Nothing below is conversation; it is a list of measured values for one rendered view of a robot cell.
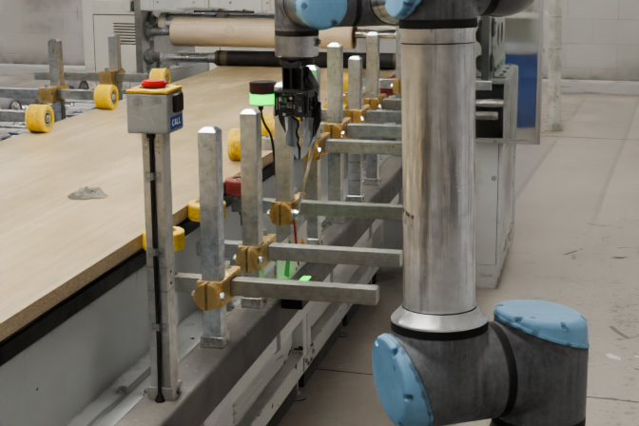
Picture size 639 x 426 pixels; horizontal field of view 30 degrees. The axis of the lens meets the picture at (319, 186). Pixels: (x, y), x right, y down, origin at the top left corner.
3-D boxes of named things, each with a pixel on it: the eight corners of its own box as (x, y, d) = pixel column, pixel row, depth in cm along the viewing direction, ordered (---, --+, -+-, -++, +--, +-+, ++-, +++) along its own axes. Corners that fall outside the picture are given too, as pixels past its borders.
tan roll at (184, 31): (480, 49, 492) (481, 19, 489) (477, 52, 480) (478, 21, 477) (155, 44, 525) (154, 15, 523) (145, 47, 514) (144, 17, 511)
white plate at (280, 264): (308, 261, 281) (308, 220, 279) (278, 293, 256) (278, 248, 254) (305, 261, 281) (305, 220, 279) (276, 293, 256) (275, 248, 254)
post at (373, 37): (378, 187, 369) (379, 31, 359) (377, 189, 365) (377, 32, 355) (368, 186, 369) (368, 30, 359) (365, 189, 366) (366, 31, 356)
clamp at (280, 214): (305, 213, 278) (305, 191, 277) (290, 226, 265) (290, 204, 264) (282, 211, 279) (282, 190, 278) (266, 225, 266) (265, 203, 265)
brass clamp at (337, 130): (354, 135, 323) (354, 117, 322) (342, 144, 310) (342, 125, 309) (331, 135, 324) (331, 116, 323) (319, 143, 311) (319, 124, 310)
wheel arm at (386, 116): (464, 123, 337) (464, 110, 336) (462, 125, 334) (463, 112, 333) (294, 118, 349) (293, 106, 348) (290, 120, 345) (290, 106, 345)
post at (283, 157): (295, 289, 274) (293, 81, 264) (291, 293, 271) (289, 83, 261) (280, 288, 275) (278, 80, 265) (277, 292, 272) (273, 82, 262)
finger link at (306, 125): (294, 163, 244) (293, 118, 242) (300, 158, 250) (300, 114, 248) (308, 164, 243) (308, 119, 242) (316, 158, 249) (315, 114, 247)
